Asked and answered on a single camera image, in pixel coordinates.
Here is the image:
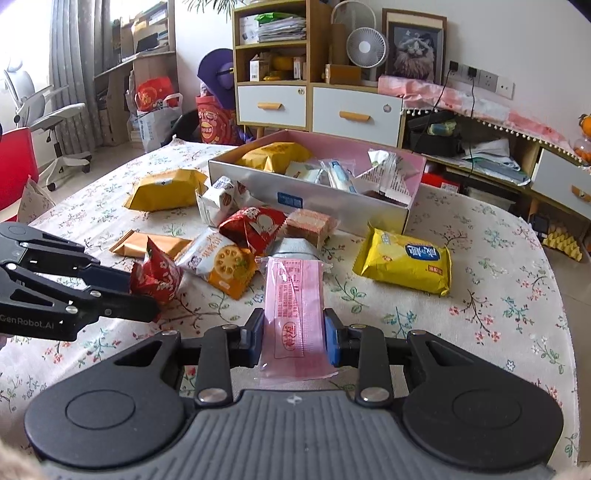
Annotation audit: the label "pink cracker pack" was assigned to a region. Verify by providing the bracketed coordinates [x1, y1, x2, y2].
[259, 257, 335, 384]

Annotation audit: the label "jam biscuit packet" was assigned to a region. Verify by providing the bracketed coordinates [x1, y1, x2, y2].
[175, 227, 256, 300]

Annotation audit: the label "small red candy packet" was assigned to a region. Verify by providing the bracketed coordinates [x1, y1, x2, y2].
[130, 237, 183, 306]

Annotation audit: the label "long golden wafer bar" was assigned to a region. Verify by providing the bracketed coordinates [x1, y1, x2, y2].
[109, 229, 192, 260]

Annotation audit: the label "yellow blue-label snack pack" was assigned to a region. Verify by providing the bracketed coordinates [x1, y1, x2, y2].
[353, 226, 452, 297]

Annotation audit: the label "silver snack packet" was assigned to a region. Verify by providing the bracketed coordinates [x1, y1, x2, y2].
[267, 238, 322, 260]

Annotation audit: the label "red snack bag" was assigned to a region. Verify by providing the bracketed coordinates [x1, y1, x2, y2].
[218, 207, 287, 256]

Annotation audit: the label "clear wrapped brown biscuits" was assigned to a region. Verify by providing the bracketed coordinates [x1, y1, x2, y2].
[281, 209, 339, 249]

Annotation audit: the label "floral tablecloth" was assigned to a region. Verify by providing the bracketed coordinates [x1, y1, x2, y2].
[0, 138, 581, 467]

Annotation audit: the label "white office chair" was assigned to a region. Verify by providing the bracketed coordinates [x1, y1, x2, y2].
[3, 63, 92, 192]

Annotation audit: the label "white triangular snack bag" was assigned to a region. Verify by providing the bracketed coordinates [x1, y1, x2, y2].
[195, 176, 250, 227]

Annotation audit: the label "pink silver cardboard box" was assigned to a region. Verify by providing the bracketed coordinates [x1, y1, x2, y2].
[208, 130, 426, 236]

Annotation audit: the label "large yellow snack pack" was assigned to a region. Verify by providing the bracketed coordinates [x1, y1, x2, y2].
[124, 169, 207, 212]

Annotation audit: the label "pale wafer packs in box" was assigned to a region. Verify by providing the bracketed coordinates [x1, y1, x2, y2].
[286, 159, 358, 193]

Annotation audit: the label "white triangular bag in box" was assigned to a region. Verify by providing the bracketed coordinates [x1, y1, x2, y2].
[353, 149, 419, 206]

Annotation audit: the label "yellow pack in box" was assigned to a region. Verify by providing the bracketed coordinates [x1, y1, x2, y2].
[235, 142, 312, 174]

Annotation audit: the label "red gift bag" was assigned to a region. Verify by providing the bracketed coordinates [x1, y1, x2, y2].
[195, 95, 240, 146]

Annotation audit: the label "white drawer cabinet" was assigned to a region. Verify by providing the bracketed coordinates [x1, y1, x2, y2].
[311, 86, 403, 147]

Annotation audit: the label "purple plush toy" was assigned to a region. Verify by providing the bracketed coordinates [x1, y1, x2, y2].
[197, 48, 252, 146]

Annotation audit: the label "white fan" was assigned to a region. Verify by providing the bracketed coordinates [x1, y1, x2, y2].
[346, 27, 389, 82]

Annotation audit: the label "wooden shelf cabinet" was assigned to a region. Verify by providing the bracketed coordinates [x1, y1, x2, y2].
[232, 0, 332, 137]

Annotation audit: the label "framed cat picture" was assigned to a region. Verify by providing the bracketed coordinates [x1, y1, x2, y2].
[382, 8, 447, 84]

